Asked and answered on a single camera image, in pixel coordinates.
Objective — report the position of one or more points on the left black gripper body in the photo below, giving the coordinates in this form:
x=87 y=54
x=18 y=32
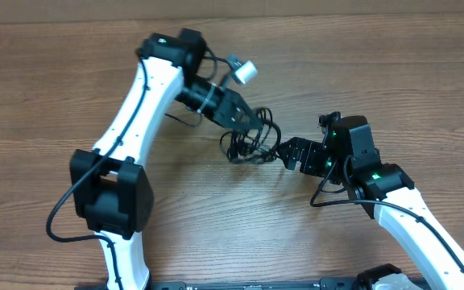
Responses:
x=222 y=105

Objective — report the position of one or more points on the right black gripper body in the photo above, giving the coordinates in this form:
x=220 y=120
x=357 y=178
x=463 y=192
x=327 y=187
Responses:
x=317 y=162

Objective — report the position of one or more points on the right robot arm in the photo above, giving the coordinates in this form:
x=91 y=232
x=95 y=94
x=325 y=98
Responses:
x=347 y=156

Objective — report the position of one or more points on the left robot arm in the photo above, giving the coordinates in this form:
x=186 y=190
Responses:
x=110 y=187

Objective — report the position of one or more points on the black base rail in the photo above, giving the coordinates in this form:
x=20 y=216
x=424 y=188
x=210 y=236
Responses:
x=324 y=283

